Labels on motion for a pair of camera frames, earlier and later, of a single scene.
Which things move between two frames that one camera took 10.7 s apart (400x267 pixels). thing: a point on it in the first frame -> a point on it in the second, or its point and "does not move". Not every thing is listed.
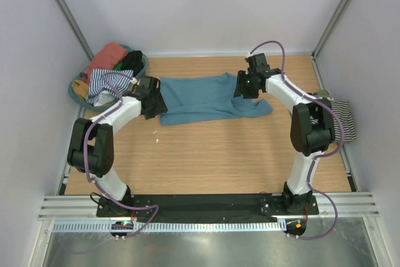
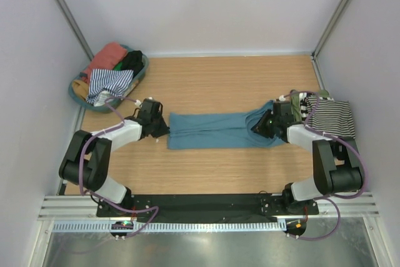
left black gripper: x=160 y=107 -> x=164 y=130
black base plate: x=138 y=207 does not move
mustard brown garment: x=81 y=87 does not move
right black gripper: x=241 y=89 -> x=260 y=127
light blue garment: x=197 y=96 -> x=192 y=130
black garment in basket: x=133 y=60 does not move
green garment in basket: x=118 y=66 does not move
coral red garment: x=105 y=58 does not move
